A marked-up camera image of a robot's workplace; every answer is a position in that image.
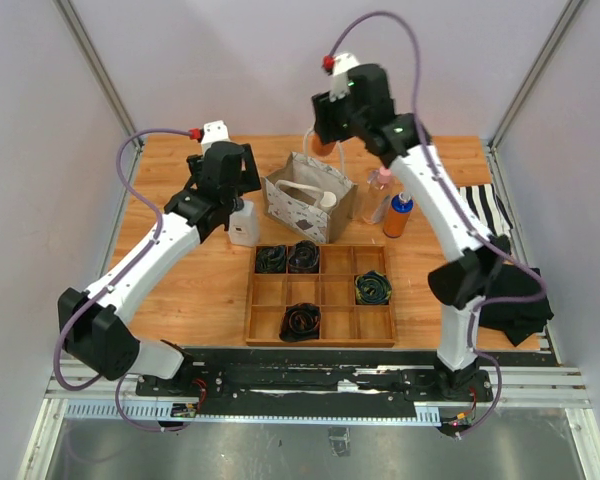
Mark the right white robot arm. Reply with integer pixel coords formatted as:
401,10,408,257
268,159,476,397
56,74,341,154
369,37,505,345
312,54,510,400

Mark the rolled blue yellow belt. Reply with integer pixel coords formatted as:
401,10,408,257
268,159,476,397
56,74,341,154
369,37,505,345
354,270,392,306

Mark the black white striped cloth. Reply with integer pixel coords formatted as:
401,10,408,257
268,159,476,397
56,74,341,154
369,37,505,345
459,184,513,236

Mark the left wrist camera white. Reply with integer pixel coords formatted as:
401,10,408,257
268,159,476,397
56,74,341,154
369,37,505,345
200,120,230,154

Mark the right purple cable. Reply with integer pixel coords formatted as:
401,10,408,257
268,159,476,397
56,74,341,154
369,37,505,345
322,12,549,441

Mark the white bottle black cap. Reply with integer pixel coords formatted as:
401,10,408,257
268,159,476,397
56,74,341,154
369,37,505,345
229,200,260,247

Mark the white round cap bottle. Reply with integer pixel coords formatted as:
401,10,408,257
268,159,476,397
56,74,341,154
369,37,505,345
315,191,338,212

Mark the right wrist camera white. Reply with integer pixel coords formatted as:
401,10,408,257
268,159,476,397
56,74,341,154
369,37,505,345
329,52,360,102

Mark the blue pump bottle orange base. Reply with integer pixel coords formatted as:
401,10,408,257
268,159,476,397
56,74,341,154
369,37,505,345
383,192,414,238

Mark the rolled dark belt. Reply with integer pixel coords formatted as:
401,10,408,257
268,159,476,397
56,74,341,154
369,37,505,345
255,245,287,274
287,240,320,274

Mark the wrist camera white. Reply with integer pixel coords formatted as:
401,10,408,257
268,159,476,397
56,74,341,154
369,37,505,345
329,52,360,102
200,120,230,154

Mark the clear bottle pink cap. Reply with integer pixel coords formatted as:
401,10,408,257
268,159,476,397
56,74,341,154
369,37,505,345
361,167,394,224

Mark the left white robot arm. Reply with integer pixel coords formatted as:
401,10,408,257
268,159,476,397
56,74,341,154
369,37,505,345
56,141,261,396

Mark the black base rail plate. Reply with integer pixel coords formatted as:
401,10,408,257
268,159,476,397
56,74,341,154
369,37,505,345
136,348,495,418

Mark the rolled black orange belt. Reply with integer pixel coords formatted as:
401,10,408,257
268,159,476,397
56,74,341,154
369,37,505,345
279,303,321,343

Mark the rolled dark belt top left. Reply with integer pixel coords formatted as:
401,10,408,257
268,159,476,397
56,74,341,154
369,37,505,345
255,245,287,274

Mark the wooden compartment tray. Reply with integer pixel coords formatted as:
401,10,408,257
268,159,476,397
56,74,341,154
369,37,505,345
245,244,396,348

